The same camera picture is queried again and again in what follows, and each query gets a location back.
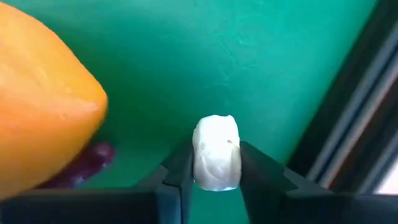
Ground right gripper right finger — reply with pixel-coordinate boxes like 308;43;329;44
239;141;398;224

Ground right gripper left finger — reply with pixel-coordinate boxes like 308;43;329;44
0;141;195;224

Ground small white garlic bulb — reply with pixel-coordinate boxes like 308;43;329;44
192;114;243;192

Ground small purple eggplant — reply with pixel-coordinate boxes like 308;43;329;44
40;142;116;190

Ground large orange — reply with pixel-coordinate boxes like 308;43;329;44
0;2;109;200

